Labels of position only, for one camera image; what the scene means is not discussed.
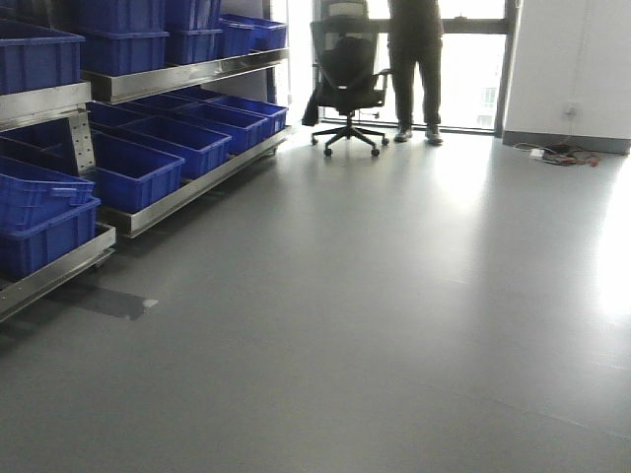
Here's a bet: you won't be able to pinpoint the far steel shelf rack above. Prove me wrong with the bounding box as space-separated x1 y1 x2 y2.
82 48 294 238

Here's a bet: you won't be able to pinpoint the steel shelf rack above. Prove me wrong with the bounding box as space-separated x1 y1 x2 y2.
82 48 294 238
1 81 116 321

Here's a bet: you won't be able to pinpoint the near steel shelf rack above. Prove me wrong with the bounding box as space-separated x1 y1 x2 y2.
1 81 116 321

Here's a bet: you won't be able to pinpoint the black office chair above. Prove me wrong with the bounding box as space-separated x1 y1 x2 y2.
311 17 390 157

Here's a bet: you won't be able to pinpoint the standing person dark clothes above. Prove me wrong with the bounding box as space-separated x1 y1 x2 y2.
388 0 444 146

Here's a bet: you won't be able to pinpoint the cables on floor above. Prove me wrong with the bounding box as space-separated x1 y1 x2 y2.
512 141 603 168

